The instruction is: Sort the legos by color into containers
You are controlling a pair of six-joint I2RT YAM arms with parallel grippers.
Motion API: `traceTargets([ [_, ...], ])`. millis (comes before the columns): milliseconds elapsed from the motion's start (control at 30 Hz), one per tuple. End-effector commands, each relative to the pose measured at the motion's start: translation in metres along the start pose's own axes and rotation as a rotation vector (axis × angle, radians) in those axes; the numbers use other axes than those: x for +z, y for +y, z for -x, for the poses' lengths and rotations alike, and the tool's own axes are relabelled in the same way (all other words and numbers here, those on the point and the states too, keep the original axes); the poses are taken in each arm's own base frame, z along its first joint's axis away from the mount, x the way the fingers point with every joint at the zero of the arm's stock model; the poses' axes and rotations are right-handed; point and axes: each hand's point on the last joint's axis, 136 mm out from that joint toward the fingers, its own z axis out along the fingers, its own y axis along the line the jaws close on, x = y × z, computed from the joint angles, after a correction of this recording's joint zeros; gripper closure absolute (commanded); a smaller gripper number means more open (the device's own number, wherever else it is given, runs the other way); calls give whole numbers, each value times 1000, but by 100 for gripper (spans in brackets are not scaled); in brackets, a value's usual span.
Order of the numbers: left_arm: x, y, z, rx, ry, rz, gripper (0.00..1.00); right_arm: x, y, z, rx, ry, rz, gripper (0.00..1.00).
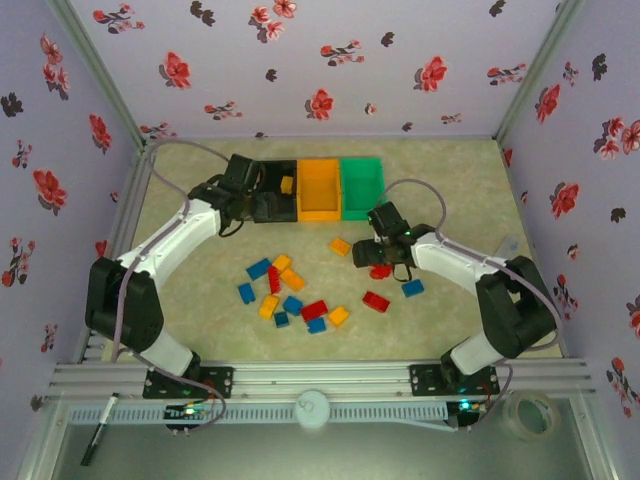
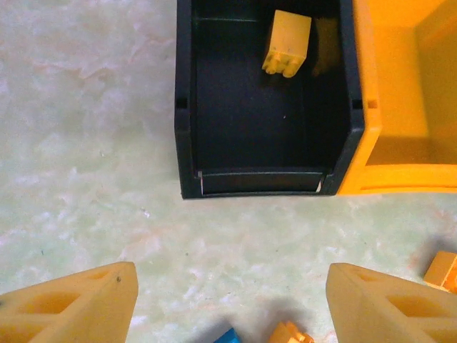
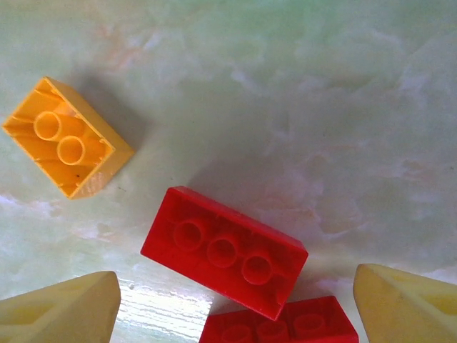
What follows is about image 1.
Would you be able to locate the orange plastic bin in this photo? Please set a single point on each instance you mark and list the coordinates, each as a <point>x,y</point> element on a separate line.
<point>320,216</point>

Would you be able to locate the circuit board with LED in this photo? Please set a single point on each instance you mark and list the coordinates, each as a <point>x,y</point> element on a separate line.
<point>470,406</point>
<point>187,411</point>

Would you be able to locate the clear plastic piece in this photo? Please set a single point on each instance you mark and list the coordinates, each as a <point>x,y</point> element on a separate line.
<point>509,246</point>

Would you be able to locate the white round cap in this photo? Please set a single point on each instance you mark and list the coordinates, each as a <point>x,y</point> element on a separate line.
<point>312,409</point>

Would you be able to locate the aluminium corner post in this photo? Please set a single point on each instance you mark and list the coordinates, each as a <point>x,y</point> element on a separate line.
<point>540,70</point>
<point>100,75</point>

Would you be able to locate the black plastic bin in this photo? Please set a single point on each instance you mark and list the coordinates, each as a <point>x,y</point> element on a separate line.
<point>275,216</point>

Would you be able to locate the wide aluminium frame rail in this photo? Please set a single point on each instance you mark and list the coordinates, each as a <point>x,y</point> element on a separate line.
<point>325,377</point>

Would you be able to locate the clear tape roll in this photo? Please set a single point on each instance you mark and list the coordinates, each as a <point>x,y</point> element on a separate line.
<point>550,417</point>

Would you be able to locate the aluminium side frame rail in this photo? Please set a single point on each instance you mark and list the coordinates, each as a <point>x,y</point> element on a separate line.
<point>125,220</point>

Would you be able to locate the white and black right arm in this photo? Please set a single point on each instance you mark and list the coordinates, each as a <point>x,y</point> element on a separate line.
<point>450,255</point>

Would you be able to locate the long red lego brick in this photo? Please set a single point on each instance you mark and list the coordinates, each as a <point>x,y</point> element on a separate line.
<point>274,281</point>

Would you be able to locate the green plastic bin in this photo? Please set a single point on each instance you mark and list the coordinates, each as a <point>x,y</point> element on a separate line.
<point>362,215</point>

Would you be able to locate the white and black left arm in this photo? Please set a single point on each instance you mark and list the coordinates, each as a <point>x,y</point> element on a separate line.
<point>165,240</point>

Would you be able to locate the yellow lego brick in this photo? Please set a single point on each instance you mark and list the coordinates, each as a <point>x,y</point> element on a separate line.
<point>339,316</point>
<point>287,185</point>
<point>282,261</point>
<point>340,246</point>
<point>269,306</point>
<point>293,280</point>

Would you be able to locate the black marker pen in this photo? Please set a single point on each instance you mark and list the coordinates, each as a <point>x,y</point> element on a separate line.
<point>97,435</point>

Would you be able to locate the aluminium lower frame bar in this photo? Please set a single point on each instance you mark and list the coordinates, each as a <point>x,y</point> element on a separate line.
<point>595,440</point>
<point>40,440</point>

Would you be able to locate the small dark teal lego brick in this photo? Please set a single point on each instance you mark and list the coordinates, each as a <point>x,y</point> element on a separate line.
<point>281,319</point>

